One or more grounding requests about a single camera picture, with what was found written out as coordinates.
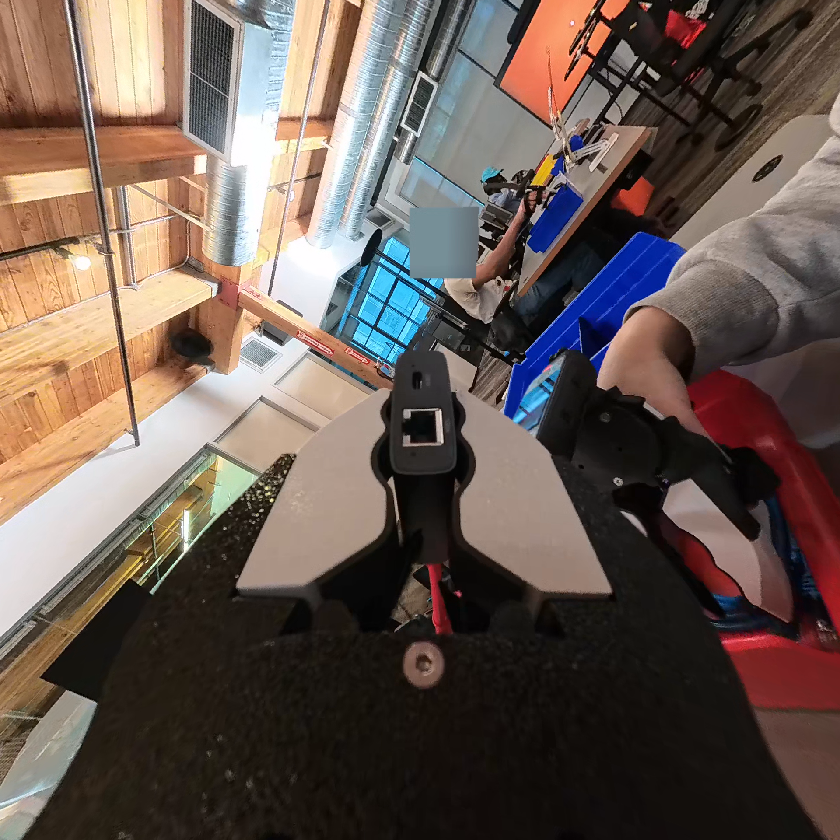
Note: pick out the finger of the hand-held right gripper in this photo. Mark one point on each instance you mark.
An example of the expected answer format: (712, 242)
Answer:
(735, 544)

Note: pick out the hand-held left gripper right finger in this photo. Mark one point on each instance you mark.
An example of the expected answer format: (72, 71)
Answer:
(531, 512)

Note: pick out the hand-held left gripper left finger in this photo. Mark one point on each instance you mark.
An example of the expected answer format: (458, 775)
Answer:
(321, 512)

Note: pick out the red plastic bin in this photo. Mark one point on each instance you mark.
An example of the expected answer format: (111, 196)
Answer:
(787, 426)

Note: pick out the black ethernet adapter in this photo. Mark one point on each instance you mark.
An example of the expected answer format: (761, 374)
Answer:
(423, 394)

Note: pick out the grey sleeved right forearm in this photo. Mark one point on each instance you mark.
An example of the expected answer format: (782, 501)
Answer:
(761, 275)

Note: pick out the person's right hand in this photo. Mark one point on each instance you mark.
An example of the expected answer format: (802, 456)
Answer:
(649, 361)

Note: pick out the red arrow sign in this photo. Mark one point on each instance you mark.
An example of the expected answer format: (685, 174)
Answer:
(358, 356)
(316, 342)

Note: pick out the wooden ceiling beam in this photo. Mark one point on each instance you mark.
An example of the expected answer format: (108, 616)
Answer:
(308, 331)

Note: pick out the black ceiling speaker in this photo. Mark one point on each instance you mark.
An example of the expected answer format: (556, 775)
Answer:
(191, 346)

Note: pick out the blue-lit window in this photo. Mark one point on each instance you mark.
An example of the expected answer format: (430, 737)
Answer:
(387, 308)

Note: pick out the small blue plastic bin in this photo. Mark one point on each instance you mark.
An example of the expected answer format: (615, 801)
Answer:
(554, 216)

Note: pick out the long wooden work table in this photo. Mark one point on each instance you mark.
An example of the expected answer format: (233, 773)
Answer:
(617, 164)

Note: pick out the ceiling light bulb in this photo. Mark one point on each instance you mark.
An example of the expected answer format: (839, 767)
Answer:
(82, 262)

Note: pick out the thin metal ceiling rod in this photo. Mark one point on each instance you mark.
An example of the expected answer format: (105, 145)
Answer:
(105, 216)

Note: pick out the black office chair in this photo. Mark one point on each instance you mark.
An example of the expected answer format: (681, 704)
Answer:
(715, 52)

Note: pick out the large metal air vent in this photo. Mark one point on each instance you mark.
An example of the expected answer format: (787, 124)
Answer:
(210, 72)

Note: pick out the small wall vent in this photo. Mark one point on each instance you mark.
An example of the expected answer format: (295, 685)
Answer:
(260, 353)

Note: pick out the small duct vent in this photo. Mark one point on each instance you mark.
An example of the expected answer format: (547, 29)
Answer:
(418, 103)

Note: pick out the slim silver air duct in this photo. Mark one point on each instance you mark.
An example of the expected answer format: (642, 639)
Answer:
(367, 118)

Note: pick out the orange wall panel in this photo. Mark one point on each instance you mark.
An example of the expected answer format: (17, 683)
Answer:
(544, 46)

